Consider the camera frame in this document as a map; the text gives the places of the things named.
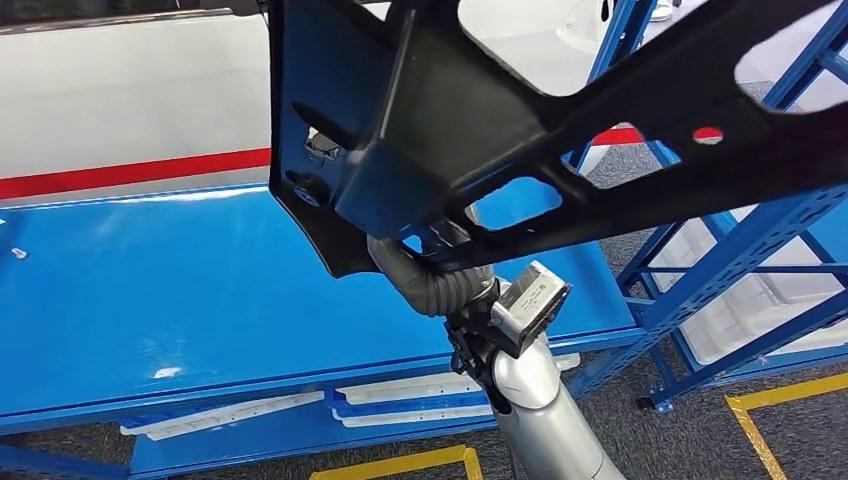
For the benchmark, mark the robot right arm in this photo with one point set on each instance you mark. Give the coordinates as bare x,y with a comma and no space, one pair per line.
550,424

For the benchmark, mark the blue metal shelf rack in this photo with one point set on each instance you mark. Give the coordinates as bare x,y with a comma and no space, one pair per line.
166,298
805,74

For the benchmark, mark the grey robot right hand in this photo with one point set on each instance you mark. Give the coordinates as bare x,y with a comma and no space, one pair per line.
391,255

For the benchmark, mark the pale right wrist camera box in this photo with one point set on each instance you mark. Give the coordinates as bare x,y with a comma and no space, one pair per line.
530,308

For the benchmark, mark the yellow floor tape square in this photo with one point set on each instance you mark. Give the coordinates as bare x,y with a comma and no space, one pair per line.
782,392
411,462

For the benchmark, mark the black plastic frame part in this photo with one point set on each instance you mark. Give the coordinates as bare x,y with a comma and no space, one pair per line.
464,112

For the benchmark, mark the large white plastic bin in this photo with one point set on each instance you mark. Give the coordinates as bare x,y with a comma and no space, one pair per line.
748,311

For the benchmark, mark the small white plastic clip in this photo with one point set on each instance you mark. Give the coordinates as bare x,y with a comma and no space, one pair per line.
19,252

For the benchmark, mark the red barrier belt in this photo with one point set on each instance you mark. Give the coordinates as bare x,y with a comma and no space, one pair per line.
132,173

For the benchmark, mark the white car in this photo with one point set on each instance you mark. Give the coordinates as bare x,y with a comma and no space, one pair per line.
99,99

